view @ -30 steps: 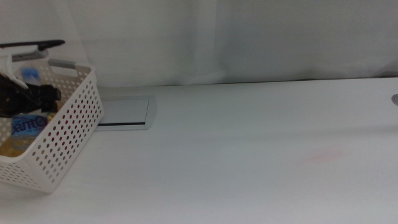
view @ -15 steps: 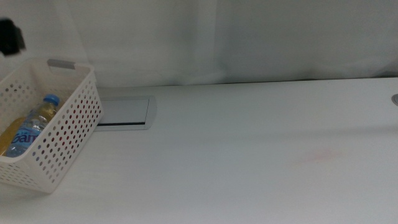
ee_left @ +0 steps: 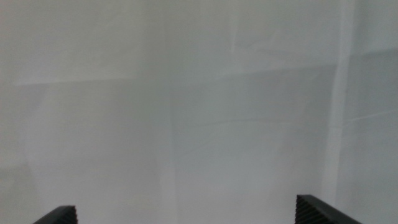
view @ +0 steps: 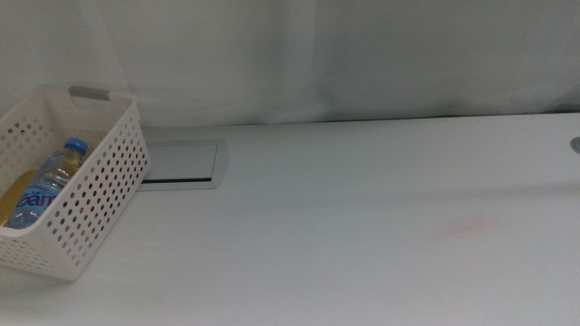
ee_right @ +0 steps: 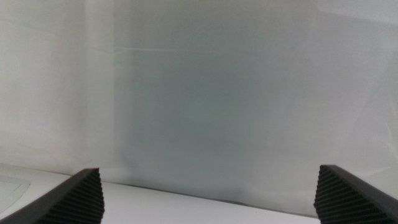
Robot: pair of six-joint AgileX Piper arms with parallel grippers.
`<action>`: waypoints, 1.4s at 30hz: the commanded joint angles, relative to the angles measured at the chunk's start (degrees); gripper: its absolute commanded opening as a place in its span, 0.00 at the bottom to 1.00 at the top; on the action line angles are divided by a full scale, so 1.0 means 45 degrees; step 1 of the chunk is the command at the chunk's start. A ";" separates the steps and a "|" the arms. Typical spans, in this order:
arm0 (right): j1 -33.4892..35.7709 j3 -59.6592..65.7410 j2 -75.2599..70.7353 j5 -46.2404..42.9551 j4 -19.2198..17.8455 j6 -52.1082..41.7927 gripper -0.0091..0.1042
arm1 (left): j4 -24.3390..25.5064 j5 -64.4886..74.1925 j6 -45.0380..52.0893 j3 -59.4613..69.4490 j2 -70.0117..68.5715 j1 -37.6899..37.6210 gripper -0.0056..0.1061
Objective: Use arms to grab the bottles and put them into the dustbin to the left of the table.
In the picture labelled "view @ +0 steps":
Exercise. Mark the red drink can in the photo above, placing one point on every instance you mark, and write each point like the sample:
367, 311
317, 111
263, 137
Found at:
97, 190

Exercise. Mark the clear water bottle blue cap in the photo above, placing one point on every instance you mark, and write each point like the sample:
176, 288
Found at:
45, 185

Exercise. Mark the yellow tea bottle white cap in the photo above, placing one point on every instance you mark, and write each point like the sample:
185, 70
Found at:
13, 194

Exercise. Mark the white backdrop curtain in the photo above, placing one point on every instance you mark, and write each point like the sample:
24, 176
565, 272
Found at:
317, 54

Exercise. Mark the white perforated plastic basket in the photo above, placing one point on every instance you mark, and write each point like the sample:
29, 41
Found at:
109, 213

